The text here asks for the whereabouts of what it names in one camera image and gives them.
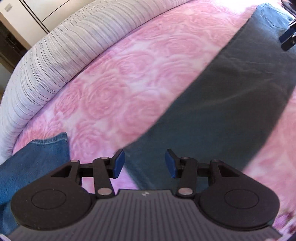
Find dark grey trousers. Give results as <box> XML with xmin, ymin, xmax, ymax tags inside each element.
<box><xmin>125</xmin><ymin>3</ymin><xmax>295</xmax><ymax>190</ymax></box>

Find cream wardrobe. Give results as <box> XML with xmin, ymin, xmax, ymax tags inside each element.
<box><xmin>1</xmin><ymin>0</ymin><xmax>92</xmax><ymax>49</ymax></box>

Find wardrobe-side wall switch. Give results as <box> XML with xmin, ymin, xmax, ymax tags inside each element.
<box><xmin>4</xmin><ymin>4</ymin><xmax>12</xmax><ymax>12</ymax></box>

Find blue denim jeans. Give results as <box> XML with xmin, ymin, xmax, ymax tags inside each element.
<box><xmin>1</xmin><ymin>133</ymin><xmax>70</xmax><ymax>235</ymax></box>

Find pink rose bed sheet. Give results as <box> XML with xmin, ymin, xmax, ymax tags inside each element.
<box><xmin>14</xmin><ymin>1</ymin><xmax>295</xmax><ymax>235</ymax></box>

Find grey striped duvet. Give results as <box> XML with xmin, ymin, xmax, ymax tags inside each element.
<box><xmin>1</xmin><ymin>0</ymin><xmax>182</xmax><ymax>162</ymax></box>

